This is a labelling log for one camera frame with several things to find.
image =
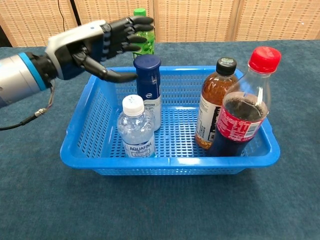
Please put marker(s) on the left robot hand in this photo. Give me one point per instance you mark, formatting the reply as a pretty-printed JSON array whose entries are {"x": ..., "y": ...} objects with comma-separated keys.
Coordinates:
[{"x": 75, "y": 37}]

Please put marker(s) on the green tea bottle green cap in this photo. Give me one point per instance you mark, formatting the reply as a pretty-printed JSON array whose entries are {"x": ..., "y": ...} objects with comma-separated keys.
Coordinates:
[{"x": 147, "y": 47}]

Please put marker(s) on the white bottle with navy cap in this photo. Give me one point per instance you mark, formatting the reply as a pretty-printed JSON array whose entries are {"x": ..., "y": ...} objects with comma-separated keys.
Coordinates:
[{"x": 147, "y": 85}]

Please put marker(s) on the clear Aquafina water bottle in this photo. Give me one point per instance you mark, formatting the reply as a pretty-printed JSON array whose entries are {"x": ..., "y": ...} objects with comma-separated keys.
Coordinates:
[{"x": 136, "y": 130}]

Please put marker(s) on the brown tea bottle black cap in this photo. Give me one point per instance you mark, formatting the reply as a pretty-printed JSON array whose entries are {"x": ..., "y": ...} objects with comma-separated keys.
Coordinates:
[{"x": 212, "y": 100}]

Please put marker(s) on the cola bottle with red cap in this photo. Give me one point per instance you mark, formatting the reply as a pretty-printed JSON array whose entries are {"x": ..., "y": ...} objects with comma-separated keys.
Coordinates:
[{"x": 240, "y": 125}]

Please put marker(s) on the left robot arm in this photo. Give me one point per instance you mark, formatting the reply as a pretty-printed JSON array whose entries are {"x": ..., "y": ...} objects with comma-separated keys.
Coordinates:
[{"x": 15, "y": 77}]

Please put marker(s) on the blue plastic basket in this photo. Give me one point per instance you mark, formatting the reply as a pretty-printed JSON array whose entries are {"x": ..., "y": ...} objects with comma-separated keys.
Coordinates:
[{"x": 175, "y": 162}]

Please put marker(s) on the black tripod stand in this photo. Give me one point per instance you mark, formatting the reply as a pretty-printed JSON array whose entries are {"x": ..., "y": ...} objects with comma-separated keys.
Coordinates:
[{"x": 75, "y": 12}]

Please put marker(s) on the bamboo folding screen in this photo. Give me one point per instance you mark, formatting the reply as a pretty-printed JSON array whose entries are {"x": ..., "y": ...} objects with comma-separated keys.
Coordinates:
[{"x": 200, "y": 20}]

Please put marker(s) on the teal table cloth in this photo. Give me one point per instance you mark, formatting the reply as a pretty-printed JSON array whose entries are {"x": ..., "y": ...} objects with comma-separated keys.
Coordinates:
[{"x": 160, "y": 205}]

